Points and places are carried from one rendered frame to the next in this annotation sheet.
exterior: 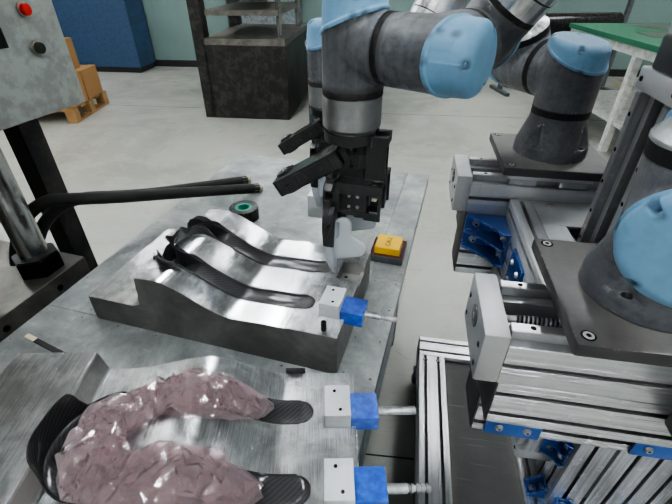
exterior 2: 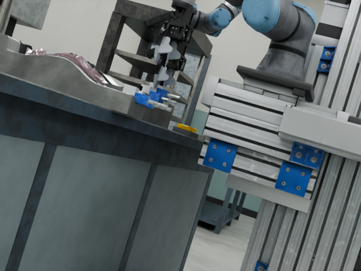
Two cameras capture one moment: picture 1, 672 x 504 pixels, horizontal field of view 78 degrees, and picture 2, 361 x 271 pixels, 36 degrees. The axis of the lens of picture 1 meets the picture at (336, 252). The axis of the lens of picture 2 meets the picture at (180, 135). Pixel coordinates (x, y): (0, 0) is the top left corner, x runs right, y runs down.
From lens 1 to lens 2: 1.48 m
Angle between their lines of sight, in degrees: 36
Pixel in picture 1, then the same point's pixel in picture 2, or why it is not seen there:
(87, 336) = not seen: hidden behind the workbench
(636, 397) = (267, 119)
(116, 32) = not seen: hidden behind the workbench
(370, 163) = (185, 16)
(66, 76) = (42, 13)
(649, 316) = (268, 69)
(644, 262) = (246, 9)
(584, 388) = (246, 111)
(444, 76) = not seen: outside the picture
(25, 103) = (20, 9)
